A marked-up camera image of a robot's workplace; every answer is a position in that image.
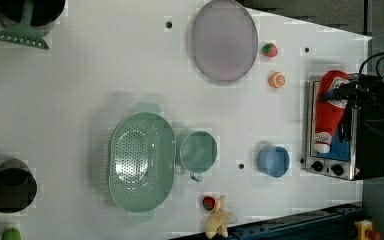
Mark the peeled toy banana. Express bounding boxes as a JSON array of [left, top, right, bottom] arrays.
[[205, 195, 237, 239]]

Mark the purple round plate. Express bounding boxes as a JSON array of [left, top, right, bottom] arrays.
[[191, 0, 259, 81]]

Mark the green oval strainer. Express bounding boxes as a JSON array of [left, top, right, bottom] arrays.
[[108, 102, 176, 222]]

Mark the red ketchup bottle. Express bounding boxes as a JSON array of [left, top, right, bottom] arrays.
[[314, 70, 349, 154]]

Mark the green slotted spatula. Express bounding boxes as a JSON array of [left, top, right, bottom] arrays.
[[0, 0, 49, 50]]

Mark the black toaster oven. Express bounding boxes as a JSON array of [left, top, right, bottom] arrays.
[[304, 74, 384, 181]]

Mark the blue cup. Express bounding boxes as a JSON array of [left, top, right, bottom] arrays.
[[257, 145, 290, 178]]

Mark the red toy strawberry top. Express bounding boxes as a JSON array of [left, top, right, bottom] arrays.
[[262, 43, 278, 57]]

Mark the green mug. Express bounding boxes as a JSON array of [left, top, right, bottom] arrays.
[[179, 131, 218, 182]]

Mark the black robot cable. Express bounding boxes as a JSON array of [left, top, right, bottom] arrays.
[[358, 51, 384, 143]]

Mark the black cylinder container lower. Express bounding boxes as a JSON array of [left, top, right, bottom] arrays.
[[0, 159, 38, 213]]

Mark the green toy fruit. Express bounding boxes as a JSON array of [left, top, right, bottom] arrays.
[[1, 228, 22, 240]]

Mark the red yellow emergency button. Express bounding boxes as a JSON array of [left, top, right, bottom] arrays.
[[354, 220, 382, 240]]

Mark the toy orange half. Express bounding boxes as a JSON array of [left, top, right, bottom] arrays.
[[268, 72, 286, 88]]

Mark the red toy strawberry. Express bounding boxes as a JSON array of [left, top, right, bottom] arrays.
[[202, 196, 215, 211], [262, 43, 278, 57]]

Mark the black cylinder container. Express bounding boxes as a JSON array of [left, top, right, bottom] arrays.
[[0, 0, 67, 28], [0, 159, 38, 213]]

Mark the blue aluminium frame rail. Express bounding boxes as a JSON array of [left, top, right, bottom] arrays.
[[170, 204, 365, 240]]

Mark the red toy strawberry bottom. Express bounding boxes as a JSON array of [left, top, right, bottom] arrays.
[[202, 196, 215, 211]]

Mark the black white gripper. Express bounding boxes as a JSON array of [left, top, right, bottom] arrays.
[[318, 74, 384, 105]]

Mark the black cylinder container top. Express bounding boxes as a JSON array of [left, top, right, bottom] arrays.
[[0, 0, 67, 28]]

